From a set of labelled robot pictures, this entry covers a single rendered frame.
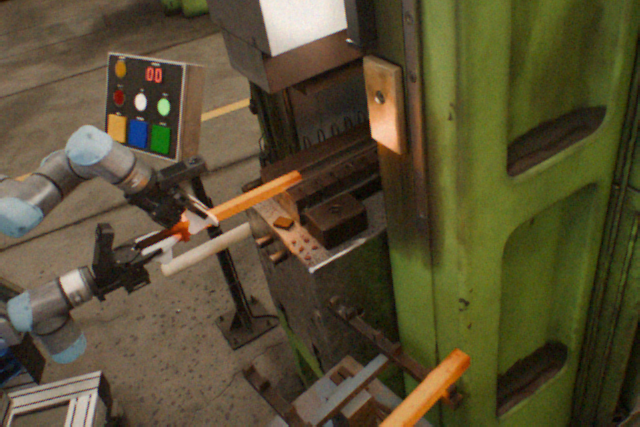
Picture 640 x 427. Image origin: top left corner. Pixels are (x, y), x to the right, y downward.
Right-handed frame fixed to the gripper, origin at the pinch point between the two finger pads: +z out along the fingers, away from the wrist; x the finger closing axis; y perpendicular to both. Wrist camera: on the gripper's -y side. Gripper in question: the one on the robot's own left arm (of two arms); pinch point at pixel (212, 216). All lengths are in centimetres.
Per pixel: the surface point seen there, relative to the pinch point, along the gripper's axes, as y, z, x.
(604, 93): -70, 17, 46
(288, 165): -20.6, 12.8, -7.0
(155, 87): -13, -8, -51
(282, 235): -6.8, 13.7, 7.5
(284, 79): -32.9, -14.6, 7.7
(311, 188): -19.9, 12.2, 6.1
